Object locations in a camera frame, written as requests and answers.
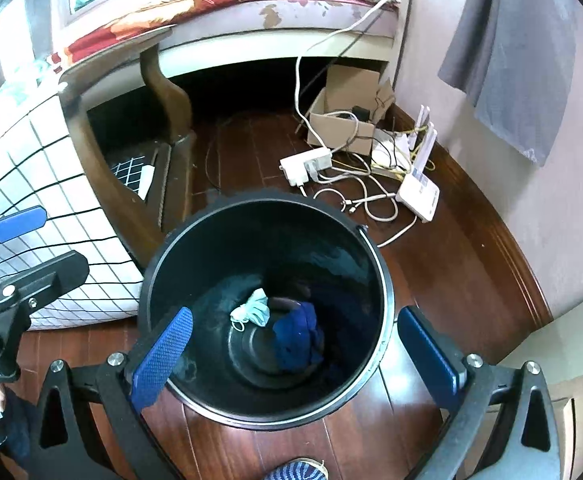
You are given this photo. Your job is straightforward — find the white wifi router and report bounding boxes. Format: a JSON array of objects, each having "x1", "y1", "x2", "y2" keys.
[{"x1": 398, "y1": 105, "x2": 440, "y2": 222}]

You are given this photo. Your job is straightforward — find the crumpled dark blue cloth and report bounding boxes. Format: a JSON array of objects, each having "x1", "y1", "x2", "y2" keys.
[{"x1": 273, "y1": 302, "x2": 324, "y2": 373}]

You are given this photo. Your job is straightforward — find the white power cable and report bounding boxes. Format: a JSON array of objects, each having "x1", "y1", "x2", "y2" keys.
[{"x1": 293, "y1": 0, "x2": 398, "y2": 134}]

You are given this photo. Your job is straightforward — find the lavender padded bed base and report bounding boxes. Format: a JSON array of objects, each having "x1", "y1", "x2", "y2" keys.
[{"x1": 83, "y1": 0, "x2": 399, "y2": 107}]

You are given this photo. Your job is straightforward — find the open cardboard box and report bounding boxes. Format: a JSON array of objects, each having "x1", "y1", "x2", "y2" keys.
[{"x1": 307, "y1": 65, "x2": 395, "y2": 156}]

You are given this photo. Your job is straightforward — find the grey hanging curtain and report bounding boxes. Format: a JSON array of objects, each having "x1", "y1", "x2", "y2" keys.
[{"x1": 438, "y1": 0, "x2": 576, "y2": 166}]

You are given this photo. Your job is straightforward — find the white grid pattern mattress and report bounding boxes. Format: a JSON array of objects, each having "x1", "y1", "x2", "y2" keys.
[{"x1": 0, "y1": 91, "x2": 145, "y2": 332}]

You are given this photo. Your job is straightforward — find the crumpled light blue face mask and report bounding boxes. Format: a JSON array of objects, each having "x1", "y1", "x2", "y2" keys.
[{"x1": 230, "y1": 288, "x2": 270, "y2": 333}]

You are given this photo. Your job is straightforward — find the black round trash bin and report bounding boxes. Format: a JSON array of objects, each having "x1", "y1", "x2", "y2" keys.
[{"x1": 139, "y1": 188, "x2": 395, "y2": 430}]

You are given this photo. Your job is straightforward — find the white power strip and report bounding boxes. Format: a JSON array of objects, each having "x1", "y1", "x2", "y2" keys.
[{"x1": 280, "y1": 148, "x2": 331, "y2": 188}]

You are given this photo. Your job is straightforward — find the blue striped slipper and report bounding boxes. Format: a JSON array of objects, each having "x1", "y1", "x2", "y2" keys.
[{"x1": 264, "y1": 457, "x2": 329, "y2": 480}]

